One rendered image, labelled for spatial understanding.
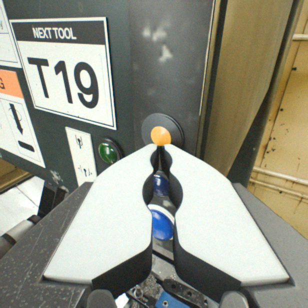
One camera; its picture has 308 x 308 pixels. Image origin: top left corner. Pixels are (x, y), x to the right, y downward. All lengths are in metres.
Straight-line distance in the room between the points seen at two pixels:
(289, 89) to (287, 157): 0.34
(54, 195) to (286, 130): 1.06
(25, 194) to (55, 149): 1.43
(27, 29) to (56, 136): 0.09
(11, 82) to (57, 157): 0.08
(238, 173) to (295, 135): 0.40
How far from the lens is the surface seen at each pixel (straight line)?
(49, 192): 0.49
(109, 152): 0.17
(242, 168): 0.92
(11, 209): 1.60
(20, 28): 0.21
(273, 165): 1.30
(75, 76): 0.17
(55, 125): 0.22
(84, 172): 0.21
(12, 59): 0.24
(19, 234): 0.48
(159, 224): 0.17
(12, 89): 0.25
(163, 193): 0.15
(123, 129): 0.15
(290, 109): 1.18
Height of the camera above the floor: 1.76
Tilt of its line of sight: 31 degrees down
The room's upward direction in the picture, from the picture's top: straight up
